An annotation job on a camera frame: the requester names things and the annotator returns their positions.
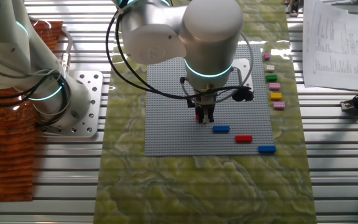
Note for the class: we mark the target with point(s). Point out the printed white paper sheets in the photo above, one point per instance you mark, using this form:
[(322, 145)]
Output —
[(331, 46)]

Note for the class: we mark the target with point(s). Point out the green Lego brick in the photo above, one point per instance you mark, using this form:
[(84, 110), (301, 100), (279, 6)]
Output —
[(271, 77)]

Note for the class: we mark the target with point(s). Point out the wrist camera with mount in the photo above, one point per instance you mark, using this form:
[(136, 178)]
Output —
[(242, 95)]

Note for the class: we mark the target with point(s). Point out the yellow Lego brick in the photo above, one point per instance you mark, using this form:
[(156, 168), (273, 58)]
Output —
[(276, 96)]

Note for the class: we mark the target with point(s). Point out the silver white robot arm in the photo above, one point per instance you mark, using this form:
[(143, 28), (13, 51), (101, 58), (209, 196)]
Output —
[(210, 37)]

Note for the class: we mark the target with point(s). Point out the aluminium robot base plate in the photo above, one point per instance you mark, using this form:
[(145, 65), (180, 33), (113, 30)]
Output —
[(92, 93)]

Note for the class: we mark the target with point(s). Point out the tiny pink Lego brick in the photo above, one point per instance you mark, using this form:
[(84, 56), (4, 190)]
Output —
[(267, 56)]

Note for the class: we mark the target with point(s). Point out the green marble pattern mat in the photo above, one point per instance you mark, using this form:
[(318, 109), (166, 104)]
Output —
[(197, 193)]

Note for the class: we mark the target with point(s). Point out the grey metal bracket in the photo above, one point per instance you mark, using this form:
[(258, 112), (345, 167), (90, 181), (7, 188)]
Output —
[(294, 7)]

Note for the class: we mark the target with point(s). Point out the long blue Lego brick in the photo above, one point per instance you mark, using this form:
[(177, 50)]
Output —
[(267, 149), (221, 128)]

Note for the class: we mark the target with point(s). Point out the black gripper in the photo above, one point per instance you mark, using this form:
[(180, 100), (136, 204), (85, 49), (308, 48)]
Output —
[(205, 101)]

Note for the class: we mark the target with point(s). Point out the white Lego brick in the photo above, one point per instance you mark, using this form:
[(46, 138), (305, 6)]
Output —
[(270, 68)]

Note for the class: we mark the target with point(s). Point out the grey Lego baseplate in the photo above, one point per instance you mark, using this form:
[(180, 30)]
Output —
[(172, 137)]

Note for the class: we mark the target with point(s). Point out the long red Lego brick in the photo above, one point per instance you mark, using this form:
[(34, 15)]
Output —
[(243, 138)]

